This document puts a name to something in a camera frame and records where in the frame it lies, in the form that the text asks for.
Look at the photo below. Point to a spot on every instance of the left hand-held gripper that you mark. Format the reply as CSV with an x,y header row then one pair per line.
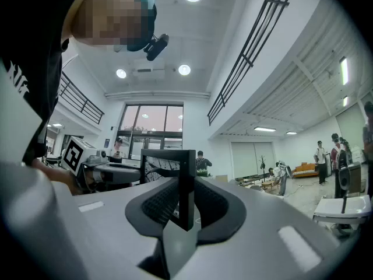
x,y
76,155

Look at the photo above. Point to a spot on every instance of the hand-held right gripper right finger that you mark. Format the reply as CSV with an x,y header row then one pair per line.
x,y
262,229

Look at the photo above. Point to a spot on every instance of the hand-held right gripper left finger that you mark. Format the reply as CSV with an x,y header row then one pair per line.
x,y
110,229

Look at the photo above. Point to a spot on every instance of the person's left forearm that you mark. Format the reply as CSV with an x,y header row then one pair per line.
x,y
55,174

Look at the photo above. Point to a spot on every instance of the person's left hand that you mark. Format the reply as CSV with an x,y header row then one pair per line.
x,y
88,182

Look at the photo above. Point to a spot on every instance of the black coat rack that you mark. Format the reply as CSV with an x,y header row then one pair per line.
x,y
263,168

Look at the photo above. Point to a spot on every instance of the white roller blind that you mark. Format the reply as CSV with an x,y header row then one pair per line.
x,y
250,159

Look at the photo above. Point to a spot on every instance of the orange sofa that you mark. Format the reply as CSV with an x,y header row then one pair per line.
x,y
304,170

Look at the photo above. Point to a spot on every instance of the white-topped wooden desk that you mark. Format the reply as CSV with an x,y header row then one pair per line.
x,y
341,211

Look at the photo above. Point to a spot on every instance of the black mezzanine railing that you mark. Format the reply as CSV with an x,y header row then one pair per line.
x,y
81,101

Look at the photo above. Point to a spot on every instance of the black cylinder stand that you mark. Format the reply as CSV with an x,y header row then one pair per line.
x,y
344,204

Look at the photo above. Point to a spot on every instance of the ceiling tube light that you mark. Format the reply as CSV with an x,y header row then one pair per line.
x,y
291,133
345,101
344,70
264,129

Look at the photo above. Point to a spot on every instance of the ceiling air conditioner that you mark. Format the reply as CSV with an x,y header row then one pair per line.
x,y
148,72

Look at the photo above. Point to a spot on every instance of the person's head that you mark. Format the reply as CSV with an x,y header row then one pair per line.
x,y
105,19

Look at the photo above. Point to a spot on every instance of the long black balcony railing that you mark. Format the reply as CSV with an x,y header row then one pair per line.
x,y
250,54

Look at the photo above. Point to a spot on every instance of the large glass window wall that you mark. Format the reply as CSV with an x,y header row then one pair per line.
x,y
151,127

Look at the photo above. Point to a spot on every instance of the black head camera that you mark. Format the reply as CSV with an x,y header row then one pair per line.
x,y
157,48

